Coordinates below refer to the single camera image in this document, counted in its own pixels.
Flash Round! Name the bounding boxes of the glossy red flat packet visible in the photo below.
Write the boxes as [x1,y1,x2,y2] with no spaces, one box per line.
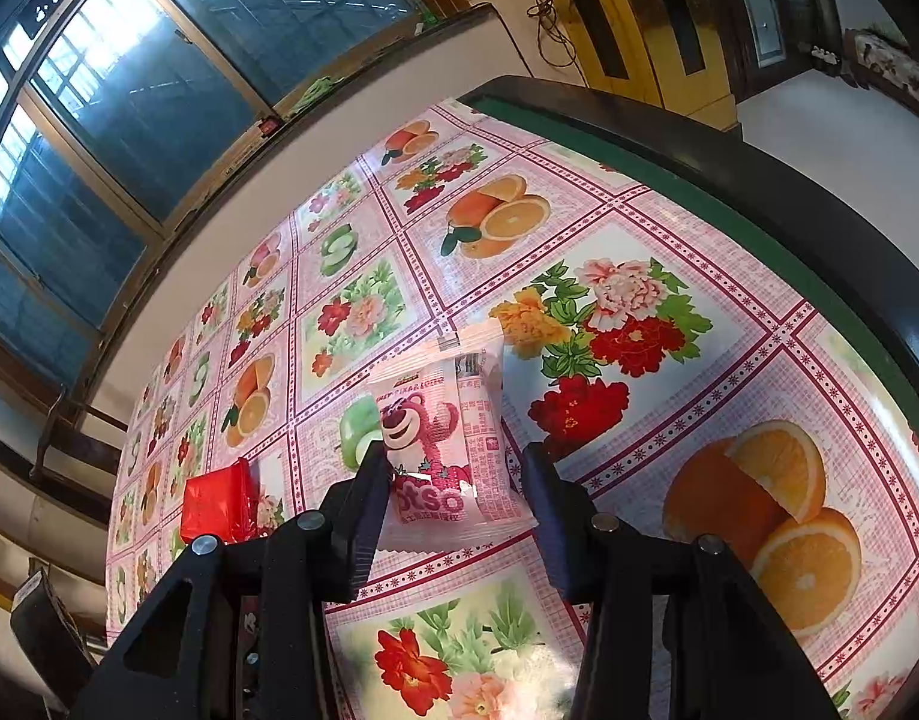
[181,457,257,545]

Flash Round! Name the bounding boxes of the floral patterned cloth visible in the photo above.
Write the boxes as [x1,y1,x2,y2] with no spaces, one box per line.
[845,28,919,125]

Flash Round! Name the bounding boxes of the pink bear snack packet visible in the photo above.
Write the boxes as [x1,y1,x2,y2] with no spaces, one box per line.
[365,319,539,552]

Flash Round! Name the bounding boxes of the wooden framed window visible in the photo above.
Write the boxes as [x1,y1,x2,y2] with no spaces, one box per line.
[0,0,446,391]

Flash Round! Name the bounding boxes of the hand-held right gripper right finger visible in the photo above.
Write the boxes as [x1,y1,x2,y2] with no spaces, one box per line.
[519,442,842,720]

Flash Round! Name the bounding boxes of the fruit and flower print tablecloth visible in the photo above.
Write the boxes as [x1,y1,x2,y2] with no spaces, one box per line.
[103,97,919,720]

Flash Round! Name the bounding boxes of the green cloth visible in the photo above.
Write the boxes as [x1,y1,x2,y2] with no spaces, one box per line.
[290,76,337,115]

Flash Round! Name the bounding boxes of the yellow door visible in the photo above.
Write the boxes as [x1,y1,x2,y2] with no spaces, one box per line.
[519,0,746,136]

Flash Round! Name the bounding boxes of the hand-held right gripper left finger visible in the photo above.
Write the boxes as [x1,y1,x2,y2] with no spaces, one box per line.
[68,439,395,720]

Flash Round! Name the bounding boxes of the dark wooden glass cabinet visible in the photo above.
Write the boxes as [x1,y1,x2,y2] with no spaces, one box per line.
[707,0,919,128]

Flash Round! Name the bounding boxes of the tangled black cable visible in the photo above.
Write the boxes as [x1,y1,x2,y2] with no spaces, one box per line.
[527,0,588,72]

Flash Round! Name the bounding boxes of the dark wooden chair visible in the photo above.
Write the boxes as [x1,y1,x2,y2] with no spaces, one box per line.
[28,382,142,488]

